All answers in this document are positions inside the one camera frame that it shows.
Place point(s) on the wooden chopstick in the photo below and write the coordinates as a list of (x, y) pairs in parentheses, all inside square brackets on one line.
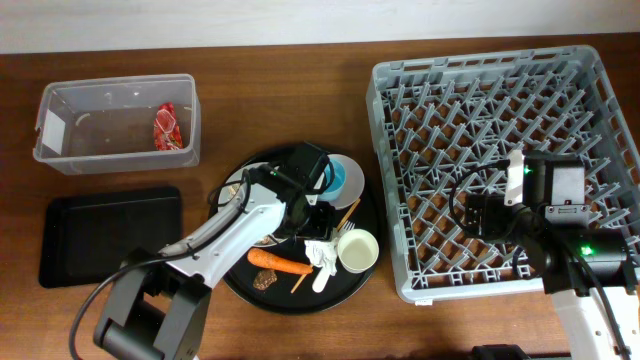
[(340, 226)]

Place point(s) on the brown food lump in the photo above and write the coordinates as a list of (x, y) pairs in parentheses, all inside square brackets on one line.
[(264, 279)]

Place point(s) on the grey plate with food scraps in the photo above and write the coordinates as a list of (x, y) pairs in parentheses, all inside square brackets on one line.
[(228, 193)]

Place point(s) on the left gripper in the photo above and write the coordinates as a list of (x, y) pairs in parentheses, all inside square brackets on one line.
[(326, 221)]

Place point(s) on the red snack wrapper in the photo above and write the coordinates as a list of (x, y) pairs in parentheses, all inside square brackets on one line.
[(166, 132)]

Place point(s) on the white tissue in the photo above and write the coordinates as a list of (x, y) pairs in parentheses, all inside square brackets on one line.
[(322, 254)]

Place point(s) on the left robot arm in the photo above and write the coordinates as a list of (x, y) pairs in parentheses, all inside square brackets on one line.
[(158, 305)]

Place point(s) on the orange carrot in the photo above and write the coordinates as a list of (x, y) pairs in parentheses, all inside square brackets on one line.
[(264, 259)]

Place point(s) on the round black tray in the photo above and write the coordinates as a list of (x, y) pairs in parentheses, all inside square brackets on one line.
[(278, 299)]

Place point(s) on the blue plastic cup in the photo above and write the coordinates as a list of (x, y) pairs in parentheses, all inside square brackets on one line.
[(334, 171)]

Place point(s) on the clear plastic bin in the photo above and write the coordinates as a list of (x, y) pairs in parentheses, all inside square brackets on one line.
[(106, 125)]

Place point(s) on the white plastic fork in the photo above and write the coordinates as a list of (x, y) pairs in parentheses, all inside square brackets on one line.
[(323, 276)]

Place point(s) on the grey dishwasher rack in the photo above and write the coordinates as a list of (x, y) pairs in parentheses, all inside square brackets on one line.
[(438, 124)]

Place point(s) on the black rectangular tray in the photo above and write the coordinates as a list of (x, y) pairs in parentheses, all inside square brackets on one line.
[(86, 237)]

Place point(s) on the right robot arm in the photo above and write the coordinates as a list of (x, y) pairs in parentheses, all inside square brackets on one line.
[(588, 273)]

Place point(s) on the cream paper cup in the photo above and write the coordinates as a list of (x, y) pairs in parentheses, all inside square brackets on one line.
[(358, 250)]

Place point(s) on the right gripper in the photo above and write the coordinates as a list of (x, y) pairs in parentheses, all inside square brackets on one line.
[(492, 205)]

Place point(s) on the pink small bowl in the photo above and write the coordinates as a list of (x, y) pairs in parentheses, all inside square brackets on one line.
[(354, 185)]

